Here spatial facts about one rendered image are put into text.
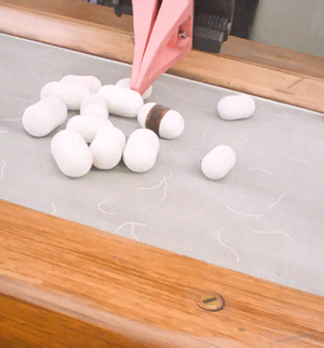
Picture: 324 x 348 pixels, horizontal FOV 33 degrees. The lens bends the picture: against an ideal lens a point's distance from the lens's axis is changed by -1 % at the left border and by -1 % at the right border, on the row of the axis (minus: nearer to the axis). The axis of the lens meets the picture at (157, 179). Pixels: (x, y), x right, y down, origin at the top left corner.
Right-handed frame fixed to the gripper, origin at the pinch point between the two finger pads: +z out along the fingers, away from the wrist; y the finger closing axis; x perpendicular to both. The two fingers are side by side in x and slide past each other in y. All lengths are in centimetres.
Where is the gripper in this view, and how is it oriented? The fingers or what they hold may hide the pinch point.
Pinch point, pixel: (138, 84)
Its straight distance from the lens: 43.0
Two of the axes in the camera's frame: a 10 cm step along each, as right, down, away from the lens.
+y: 9.5, 2.7, -1.6
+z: -3.1, 8.9, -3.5
